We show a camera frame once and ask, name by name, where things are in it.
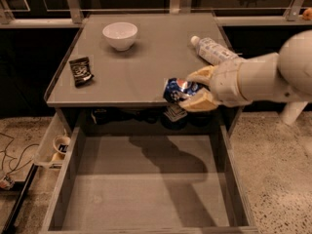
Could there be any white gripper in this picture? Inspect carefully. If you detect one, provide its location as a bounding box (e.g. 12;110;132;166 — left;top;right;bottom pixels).
178;58;252;112

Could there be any blue pepsi can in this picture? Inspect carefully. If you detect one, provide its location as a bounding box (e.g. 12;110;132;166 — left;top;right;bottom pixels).
163;78;203;103

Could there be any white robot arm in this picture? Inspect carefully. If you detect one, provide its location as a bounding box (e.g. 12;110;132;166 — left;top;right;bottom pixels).
179;30;312;125

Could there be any grey cabinet with counter top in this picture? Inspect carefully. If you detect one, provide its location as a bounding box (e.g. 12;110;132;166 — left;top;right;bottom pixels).
45;13;230;125

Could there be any open grey top drawer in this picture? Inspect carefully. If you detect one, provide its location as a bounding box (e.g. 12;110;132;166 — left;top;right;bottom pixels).
40;126;259;234

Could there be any patterned packet on shelf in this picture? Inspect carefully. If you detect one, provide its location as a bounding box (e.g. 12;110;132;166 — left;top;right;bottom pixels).
164;104;187;122

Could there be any clear plastic water bottle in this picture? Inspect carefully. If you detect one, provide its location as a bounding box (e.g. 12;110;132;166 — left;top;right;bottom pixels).
190;36;238;65

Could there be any white ceramic bowl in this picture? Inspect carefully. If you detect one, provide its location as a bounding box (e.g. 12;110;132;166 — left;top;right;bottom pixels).
102;22;138;51

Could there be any black item on shelf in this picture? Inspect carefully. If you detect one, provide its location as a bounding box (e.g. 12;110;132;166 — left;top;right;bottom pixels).
91;108;112;125

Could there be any black snack packet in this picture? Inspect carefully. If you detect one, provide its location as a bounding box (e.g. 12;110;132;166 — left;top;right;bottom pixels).
69;57;94;88

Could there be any orange fruit on ledge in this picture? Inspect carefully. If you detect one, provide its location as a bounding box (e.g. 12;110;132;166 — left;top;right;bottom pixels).
302;8;312;20

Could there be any white mug in bin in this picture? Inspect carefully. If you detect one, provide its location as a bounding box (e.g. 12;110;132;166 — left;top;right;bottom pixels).
53;136;70;155

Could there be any clear plastic bin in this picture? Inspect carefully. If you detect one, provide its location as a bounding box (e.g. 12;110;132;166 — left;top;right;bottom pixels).
33;115;68;169

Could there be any black cable on floor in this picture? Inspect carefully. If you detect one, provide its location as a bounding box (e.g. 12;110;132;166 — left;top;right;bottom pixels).
0;132;41;176

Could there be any black floor rail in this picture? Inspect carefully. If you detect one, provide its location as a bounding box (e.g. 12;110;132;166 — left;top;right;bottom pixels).
1;165;38;234

